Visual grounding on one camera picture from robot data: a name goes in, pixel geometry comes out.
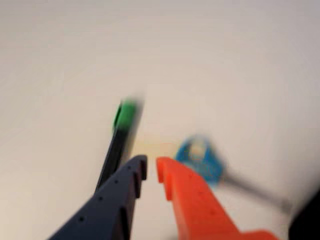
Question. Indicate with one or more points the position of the black marker with green cap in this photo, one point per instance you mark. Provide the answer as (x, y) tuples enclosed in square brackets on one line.
[(126, 115)]

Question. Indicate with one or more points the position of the black fabric bag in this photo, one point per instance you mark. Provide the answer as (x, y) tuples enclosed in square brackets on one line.
[(307, 225)]

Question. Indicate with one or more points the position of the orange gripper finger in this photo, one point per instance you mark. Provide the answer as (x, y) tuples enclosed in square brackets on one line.
[(200, 210)]

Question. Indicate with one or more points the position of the beige masking tape piece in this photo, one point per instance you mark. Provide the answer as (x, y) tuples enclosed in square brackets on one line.
[(152, 150)]

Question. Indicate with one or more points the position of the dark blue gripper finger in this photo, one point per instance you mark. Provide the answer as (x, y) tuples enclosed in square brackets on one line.
[(110, 205)]

